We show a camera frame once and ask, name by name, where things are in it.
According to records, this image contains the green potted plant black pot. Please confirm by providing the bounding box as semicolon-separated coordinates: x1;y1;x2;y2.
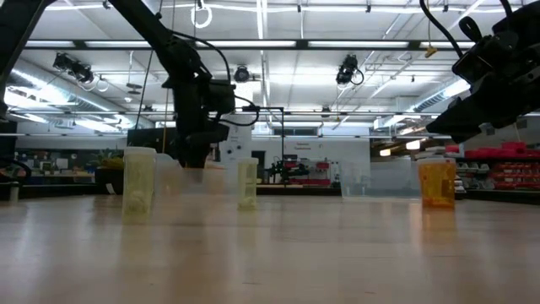
94;148;127;196

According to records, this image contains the black overhead crossbar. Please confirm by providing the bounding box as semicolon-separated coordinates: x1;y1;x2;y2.
24;39;478;50

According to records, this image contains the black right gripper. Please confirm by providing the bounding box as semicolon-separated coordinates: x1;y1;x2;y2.
426;3;540;144

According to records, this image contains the thin black hanging cable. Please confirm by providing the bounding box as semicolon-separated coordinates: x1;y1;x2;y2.
133;48;154;130

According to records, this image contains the white looped hanging cable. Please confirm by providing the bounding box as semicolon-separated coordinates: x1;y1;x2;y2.
190;0;213;30

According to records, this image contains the black metal camera stand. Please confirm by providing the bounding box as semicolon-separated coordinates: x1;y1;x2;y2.
240;104;286;164

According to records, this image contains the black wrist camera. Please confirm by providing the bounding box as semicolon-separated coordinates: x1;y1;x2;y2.
451;35;503;84
206;82;236;115

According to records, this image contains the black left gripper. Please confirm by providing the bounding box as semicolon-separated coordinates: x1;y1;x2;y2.
179;122;232;169

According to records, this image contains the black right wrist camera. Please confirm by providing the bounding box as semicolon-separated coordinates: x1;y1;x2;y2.
451;35;503;84

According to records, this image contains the black left wrist camera cable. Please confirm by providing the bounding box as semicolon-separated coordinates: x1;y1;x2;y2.
217;95;261;128

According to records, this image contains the black ceiling-mounted camera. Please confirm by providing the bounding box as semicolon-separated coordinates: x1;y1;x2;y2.
52;52;95;84
335;53;365;88
233;65;251;84

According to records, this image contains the red storage bins shelf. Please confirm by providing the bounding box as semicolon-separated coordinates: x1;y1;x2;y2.
445;141;540;191

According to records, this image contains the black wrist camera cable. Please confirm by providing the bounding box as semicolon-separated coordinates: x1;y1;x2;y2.
418;0;465;59
217;95;261;128

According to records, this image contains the yellow hanging power cord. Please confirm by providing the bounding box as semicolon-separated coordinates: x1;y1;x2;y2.
424;0;439;59

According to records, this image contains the clear plastic bin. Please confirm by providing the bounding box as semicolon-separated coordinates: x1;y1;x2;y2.
154;152;237;198
339;160;422;198

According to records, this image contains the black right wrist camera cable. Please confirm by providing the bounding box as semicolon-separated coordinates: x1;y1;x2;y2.
418;0;465;59

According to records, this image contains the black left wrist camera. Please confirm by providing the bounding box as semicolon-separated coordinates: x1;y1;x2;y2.
206;82;236;115

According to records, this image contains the black monitor screen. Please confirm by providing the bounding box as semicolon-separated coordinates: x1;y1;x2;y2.
127;127;178;160

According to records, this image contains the background workbench shelf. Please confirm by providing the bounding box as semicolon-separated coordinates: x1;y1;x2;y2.
14;147;98;187

